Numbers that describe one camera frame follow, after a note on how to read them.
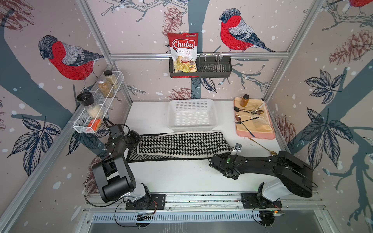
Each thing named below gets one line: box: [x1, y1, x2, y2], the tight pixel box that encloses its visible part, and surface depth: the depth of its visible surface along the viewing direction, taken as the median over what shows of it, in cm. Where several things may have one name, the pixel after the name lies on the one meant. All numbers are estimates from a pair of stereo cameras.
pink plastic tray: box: [234, 96, 276, 140], surface depth 109 cm
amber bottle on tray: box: [239, 94, 250, 108], surface depth 113 cm
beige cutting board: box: [234, 99, 273, 134], surface depth 112 cm
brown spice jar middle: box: [97, 77, 114, 99], surface depth 78 cm
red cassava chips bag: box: [167, 32, 200, 79], surface depth 85 cm
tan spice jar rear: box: [103, 69, 118, 89], surface depth 83 cm
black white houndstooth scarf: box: [126, 130, 237, 164], surface depth 92 cm
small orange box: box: [87, 118, 102, 132], surface depth 67 cm
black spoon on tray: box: [233, 106, 260, 116], surface depth 116 cm
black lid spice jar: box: [76, 91, 104, 119], surface depth 67 cm
